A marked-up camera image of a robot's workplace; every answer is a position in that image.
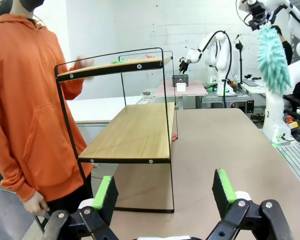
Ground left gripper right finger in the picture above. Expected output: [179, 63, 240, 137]
[206, 168, 295, 240]

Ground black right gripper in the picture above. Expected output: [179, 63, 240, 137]
[247, 2, 269, 32]

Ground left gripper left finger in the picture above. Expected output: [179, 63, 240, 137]
[43, 175, 120, 240]

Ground teal microfibre duster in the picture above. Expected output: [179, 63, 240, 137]
[256, 23, 293, 95]

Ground person's left forearm orange sleeve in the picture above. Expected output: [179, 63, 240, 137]
[61, 78, 85, 100]

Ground person's right forearm orange sleeve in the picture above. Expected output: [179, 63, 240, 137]
[0, 149, 41, 203]

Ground black metal wooden two-tier shelf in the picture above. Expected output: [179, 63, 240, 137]
[54, 47, 180, 215]

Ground person's right hand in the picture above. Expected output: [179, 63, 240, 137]
[22, 190, 51, 217]

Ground person's left hand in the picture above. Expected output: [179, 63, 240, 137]
[73, 56, 96, 82]

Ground background person in black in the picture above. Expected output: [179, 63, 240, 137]
[271, 24, 294, 67]

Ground grey keyboard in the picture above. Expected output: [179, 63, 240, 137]
[242, 79, 264, 88]

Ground black office chair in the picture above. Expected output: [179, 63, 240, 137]
[283, 76, 300, 114]

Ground black connector panel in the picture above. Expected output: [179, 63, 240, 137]
[245, 99, 255, 114]

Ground black background robot gripper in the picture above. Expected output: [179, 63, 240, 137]
[178, 56, 191, 75]

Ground white table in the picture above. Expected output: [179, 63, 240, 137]
[66, 95, 144, 124]

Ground pink top table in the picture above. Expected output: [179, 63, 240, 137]
[152, 78, 209, 97]

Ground red yellow emergency stop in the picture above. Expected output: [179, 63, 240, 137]
[285, 115, 299, 130]

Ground black mesh basket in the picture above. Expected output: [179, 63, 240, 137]
[172, 73, 190, 88]

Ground person in orange hoodie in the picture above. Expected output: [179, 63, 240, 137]
[0, 0, 95, 218]

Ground black camera stand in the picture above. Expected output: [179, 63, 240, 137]
[234, 34, 245, 90]

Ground aluminium base plate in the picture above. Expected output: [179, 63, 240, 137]
[275, 141, 300, 191]

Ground aluminium frame table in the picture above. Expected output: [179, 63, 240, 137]
[200, 87, 266, 109]

